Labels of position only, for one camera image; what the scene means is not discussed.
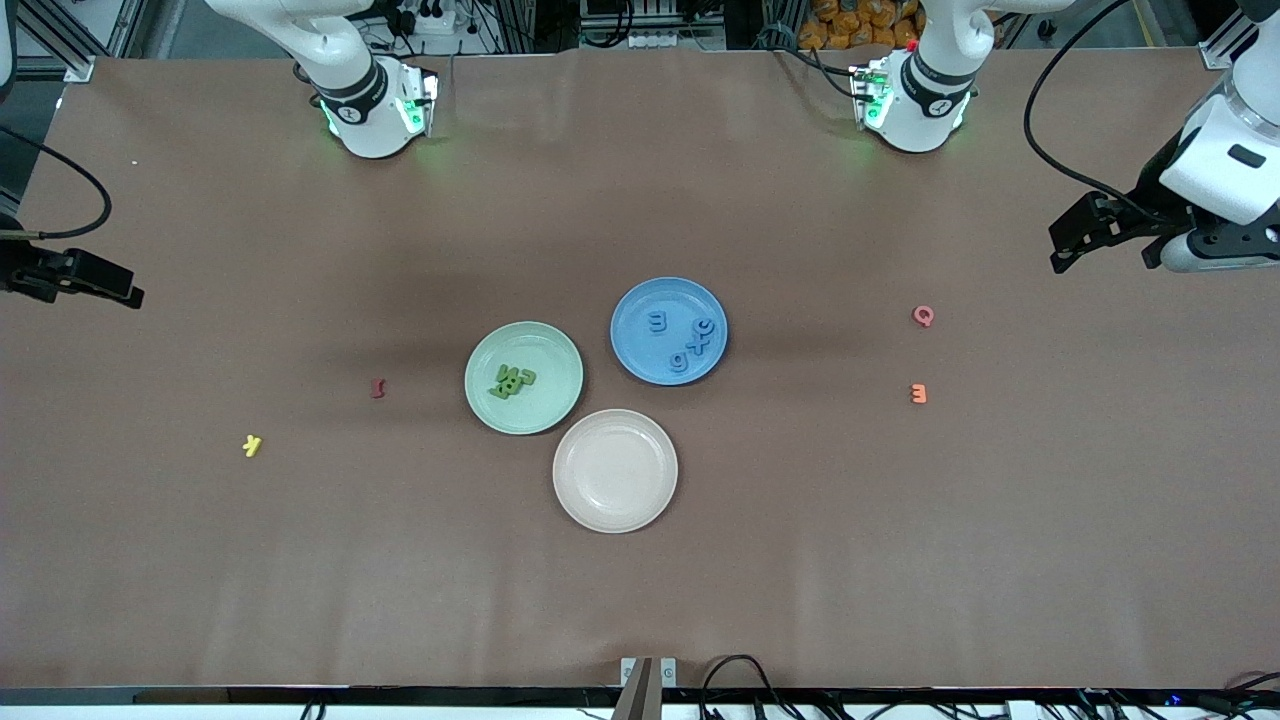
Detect pile of orange objects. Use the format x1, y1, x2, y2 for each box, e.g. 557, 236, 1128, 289
800, 0, 923, 49

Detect white power strip with plugs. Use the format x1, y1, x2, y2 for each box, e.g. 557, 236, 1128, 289
403, 0, 457, 37

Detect blue plate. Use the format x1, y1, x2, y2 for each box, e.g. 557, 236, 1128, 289
610, 277, 729, 387

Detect green plate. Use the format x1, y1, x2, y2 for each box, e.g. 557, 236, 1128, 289
464, 321, 585, 436

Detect pale pink plate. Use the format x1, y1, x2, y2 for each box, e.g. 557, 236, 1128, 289
552, 408, 679, 534

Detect brown table cover mat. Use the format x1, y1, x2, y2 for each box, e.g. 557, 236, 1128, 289
0, 45, 1280, 691

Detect black cable loop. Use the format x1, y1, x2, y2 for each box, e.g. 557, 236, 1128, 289
698, 654, 801, 720

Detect silver metal bracket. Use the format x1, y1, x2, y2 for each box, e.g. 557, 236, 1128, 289
620, 656, 678, 691

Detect brown wedge post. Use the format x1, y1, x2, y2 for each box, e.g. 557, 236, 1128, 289
612, 657, 656, 720

